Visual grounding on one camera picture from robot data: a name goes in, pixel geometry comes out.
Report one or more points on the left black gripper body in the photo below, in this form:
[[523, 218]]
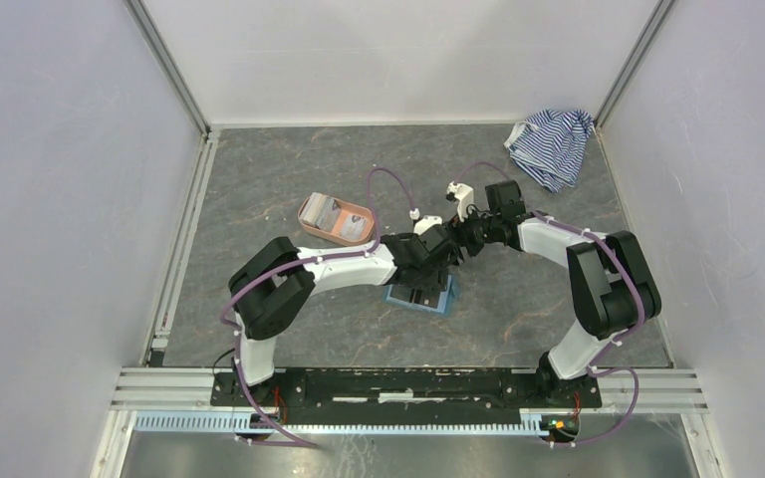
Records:
[[435, 277]]

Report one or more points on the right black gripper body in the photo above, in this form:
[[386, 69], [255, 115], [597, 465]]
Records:
[[473, 232]]

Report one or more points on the teal card holder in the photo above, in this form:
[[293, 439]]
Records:
[[438, 302]]

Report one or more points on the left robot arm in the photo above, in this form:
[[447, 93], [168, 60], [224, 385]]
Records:
[[271, 289]]

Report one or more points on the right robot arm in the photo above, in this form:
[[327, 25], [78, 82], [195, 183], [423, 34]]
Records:
[[612, 288]]

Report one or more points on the white VIP card in tray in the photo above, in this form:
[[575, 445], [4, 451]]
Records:
[[353, 228]]

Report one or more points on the stack of credit cards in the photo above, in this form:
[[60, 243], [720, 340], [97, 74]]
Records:
[[320, 211]]

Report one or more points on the pink oval tray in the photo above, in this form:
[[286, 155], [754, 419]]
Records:
[[347, 208]]

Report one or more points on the blue striped cloth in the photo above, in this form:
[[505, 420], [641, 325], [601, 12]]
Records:
[[550, 146]]

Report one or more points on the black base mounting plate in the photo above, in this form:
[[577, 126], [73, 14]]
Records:
[[419, 396]]

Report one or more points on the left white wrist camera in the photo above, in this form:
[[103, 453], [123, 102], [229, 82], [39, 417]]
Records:
[[422, 223]]

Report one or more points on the aluminium frame rail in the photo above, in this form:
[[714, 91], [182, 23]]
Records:
[[196, 422]]

